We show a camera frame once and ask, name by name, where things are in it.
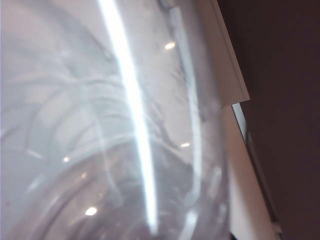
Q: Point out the clear red-label water bottle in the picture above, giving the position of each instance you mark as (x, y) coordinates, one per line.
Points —
(100, 125)

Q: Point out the brown desk divider panel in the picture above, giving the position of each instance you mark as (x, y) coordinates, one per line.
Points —
(287, 100)

